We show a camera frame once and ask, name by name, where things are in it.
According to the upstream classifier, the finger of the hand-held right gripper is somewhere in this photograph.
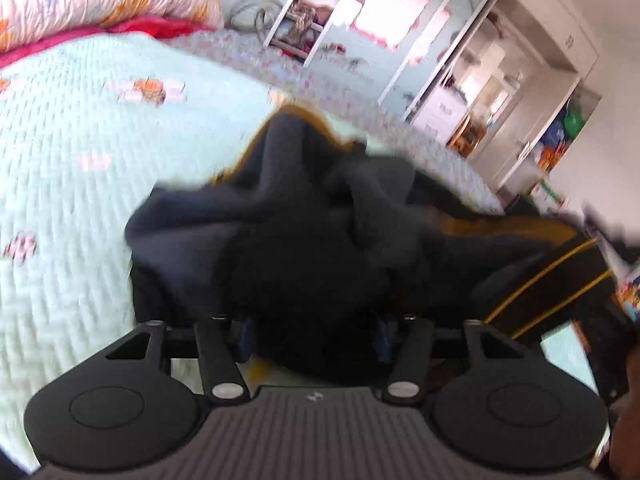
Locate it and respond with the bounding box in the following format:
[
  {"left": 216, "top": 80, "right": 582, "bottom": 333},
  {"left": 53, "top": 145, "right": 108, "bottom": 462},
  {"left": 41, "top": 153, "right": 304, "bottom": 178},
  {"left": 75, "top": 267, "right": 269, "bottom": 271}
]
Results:
[{"left": 582, "top": 202, "right": 640, "bottom": 261}]

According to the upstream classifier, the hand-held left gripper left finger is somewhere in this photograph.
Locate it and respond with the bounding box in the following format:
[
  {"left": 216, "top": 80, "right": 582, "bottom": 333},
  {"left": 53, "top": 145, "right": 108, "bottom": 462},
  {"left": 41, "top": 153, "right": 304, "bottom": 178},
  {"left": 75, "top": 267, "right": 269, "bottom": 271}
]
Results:
[{"left": 102, "top": 310, "right": 253, "bottom": 406}]

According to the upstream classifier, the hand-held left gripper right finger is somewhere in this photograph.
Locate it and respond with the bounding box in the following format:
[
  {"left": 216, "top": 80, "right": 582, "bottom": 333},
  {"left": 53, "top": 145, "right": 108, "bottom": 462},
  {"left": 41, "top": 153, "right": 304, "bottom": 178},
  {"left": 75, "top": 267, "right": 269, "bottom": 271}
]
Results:
[{"left": 372, "top": 309, "right": 541, "bottom": 406}]

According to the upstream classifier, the pile of patterned clothes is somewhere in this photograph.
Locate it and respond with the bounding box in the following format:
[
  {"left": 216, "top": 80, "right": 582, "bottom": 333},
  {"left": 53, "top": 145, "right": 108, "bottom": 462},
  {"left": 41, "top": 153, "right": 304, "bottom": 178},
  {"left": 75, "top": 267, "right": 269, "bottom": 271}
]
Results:
[{"left": 285, "top": 0, "right": 331, "bottom": 53}]

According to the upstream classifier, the pile of snack packets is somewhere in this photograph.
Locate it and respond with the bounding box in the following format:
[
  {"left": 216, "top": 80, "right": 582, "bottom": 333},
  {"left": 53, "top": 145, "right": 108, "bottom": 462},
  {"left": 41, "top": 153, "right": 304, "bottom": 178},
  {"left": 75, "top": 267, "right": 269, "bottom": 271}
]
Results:
[{"left": 537, "top": 142, "right": 568, "bottom": 171}]

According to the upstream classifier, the blue bag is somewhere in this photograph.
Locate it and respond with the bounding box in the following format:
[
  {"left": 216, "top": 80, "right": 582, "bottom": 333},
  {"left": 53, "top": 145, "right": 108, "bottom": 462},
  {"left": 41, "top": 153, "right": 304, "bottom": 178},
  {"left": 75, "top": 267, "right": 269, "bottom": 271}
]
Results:
[{"left": 542, "top": 120, "right": 568, "bottom": 148}]

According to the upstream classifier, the green bag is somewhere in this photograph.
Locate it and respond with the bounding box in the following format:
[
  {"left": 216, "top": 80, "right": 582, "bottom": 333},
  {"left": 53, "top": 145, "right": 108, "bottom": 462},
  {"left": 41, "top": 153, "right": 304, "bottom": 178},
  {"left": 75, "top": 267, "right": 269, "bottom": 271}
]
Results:
[{"left": 562, "top": 110, "right": 586, "bottom": 136}]

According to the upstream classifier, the white door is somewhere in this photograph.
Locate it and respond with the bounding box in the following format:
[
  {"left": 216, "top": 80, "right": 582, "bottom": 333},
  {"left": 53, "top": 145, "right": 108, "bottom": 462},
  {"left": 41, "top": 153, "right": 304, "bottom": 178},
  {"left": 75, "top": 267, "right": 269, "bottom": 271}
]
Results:
[{"left": 470, "top": 80, "right": 581, "bottom": 191}]

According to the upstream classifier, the wooden chair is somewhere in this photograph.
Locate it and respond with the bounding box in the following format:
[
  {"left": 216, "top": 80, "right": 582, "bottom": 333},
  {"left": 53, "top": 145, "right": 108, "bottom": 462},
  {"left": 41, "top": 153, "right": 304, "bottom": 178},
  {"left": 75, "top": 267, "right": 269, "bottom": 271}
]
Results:
[{"left": 450, "top": 120, "right": 486, "bottom": 158}]

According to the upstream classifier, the white drawer cabinet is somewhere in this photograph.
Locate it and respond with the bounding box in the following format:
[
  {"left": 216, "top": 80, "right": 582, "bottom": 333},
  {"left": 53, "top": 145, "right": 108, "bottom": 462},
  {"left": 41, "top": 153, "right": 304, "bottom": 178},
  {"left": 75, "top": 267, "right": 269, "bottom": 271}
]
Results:
[{"left": 412, "top": 87, "right": 471, "bottom": 141}]

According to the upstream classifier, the mint quilted bee bedspread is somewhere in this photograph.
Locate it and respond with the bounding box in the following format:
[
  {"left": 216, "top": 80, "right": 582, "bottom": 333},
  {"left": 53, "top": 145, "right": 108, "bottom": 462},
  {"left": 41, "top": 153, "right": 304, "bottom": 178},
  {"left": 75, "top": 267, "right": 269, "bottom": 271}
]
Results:
[{"left": 0, "top": 30, "right": 601, "bottom": 473}]

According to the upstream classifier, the heart print bed sheet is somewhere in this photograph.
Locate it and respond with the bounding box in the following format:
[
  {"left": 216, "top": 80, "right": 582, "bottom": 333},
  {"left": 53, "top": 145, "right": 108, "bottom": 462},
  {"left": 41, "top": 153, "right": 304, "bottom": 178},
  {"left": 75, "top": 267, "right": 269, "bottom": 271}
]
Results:
[{"left": 170, "top": 27, "right": 503, "bottom": 216}]

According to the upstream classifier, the sliding door wardrobe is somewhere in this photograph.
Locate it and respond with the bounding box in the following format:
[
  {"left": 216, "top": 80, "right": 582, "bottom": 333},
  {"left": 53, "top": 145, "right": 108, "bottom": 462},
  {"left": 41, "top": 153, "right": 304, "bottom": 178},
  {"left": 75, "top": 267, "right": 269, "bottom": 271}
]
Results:
[{"left": 210, "top": 0, "right": 601, "bottom": 191}]

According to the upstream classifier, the pink bordered poster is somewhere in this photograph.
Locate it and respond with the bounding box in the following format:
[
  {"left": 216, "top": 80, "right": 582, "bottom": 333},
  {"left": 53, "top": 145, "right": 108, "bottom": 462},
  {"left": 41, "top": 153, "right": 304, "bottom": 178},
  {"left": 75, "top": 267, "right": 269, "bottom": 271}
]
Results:
[{"left": 349, "top": 0, "right": 432, "bottom": 52}]

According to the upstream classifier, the red blanket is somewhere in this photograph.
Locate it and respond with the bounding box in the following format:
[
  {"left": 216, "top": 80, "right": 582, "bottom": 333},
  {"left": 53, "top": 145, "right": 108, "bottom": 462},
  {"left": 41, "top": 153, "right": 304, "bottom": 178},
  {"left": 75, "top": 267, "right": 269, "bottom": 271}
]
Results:
[{"left": 0, "top": 15, "right": 216, "bottom": 68}]

